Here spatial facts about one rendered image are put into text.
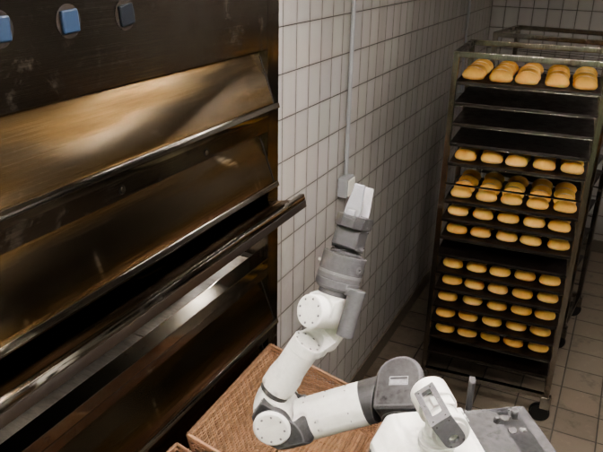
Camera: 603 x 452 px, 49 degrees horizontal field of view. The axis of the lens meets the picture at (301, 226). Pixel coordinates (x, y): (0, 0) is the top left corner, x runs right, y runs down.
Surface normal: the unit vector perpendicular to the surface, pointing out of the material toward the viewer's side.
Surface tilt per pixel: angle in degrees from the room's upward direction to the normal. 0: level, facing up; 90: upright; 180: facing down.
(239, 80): 70
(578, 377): 0
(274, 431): 83
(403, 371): 34
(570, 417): 0
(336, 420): 83
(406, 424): 0
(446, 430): 90
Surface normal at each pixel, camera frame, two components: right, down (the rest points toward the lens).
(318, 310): -0.64, -0.13
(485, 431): 0.02, -0.92
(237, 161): 0.85, -0.15
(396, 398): -0.40, -0.63
